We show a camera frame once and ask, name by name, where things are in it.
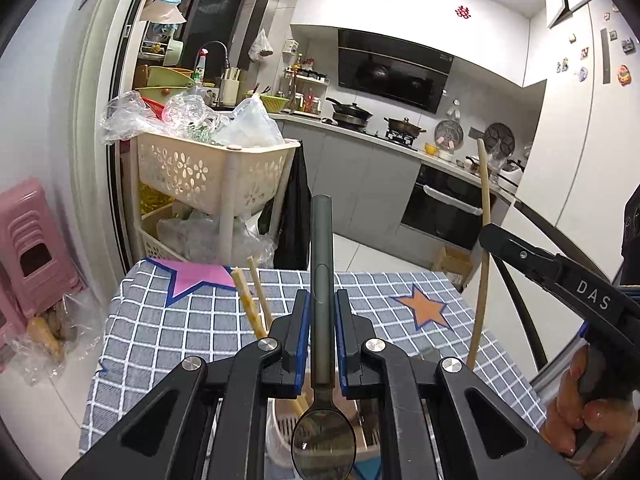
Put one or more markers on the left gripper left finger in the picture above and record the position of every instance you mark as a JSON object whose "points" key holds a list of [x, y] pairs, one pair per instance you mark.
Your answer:
{"points": [[207, 420]]}

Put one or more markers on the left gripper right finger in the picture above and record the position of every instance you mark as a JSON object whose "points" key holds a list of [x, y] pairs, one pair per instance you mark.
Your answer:
{"points": [[437, 419]]}

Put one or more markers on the beige utensil caddy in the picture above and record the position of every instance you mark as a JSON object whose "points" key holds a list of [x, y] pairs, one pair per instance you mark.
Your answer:
{"points": [[330, 449]]}

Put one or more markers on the long brown chopstick pair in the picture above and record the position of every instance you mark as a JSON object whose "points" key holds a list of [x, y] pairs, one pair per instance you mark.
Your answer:
{"points": [[260, 293]]}

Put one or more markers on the dark spoon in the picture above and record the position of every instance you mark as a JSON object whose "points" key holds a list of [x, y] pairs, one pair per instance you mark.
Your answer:
{"points": [[322, 327]]}

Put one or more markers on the person right hand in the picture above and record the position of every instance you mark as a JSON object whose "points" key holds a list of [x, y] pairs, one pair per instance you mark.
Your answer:
{"points": [[615, 419]]}

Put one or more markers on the black hanging bag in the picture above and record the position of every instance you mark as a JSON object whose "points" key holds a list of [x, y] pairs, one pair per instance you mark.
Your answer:
{"points": [[294, 235]]}

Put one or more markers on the checkered blue tablecloth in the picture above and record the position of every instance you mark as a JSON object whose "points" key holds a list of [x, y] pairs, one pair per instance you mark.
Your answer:
{"points": [[146, 335]]}

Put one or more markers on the cardboard box on floor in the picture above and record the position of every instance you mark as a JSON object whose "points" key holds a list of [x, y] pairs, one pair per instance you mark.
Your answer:
{"points": [[455, 263]]}

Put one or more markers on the black built-in oven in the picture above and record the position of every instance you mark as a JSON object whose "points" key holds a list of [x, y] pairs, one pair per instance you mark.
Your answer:
{"points": [[445, 207]]}

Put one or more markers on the beige basket trolley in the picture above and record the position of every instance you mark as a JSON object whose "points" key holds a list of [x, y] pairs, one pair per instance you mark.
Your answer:
{"points": [[222, 181]]}

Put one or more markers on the pink stool tall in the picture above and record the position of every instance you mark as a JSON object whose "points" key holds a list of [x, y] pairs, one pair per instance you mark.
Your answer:
{"points": [[33, 252]]}

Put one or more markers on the green colander basket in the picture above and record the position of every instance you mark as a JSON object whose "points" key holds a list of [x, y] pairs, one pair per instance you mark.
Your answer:
{"points": [[274, 104]]}

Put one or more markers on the black wok on stove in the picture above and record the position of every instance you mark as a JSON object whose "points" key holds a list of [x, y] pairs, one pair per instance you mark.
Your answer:
{"points": [[349, 114]]}

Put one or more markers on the black range hood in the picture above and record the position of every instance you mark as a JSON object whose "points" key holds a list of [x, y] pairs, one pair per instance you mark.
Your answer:
{"points": [[392, 68]]}

